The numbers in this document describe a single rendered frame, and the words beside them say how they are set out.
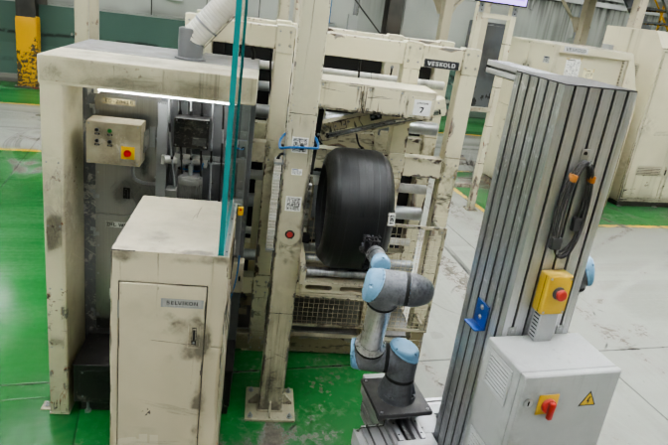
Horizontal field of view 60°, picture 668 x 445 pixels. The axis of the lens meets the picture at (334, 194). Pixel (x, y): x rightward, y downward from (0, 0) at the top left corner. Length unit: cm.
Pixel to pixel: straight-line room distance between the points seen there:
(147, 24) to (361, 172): 939
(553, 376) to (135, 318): 140
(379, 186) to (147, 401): 130
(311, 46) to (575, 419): 175
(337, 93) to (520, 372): 166
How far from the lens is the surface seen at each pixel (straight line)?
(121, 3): 1181
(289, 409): 340
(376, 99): 294
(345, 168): 265
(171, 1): 1179
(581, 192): 187
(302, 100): 264
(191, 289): 214
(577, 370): 192
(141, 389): 239
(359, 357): 227
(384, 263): 230
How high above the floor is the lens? 217
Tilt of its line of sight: 19 degrees down
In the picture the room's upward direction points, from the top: 8 degrees clockwise
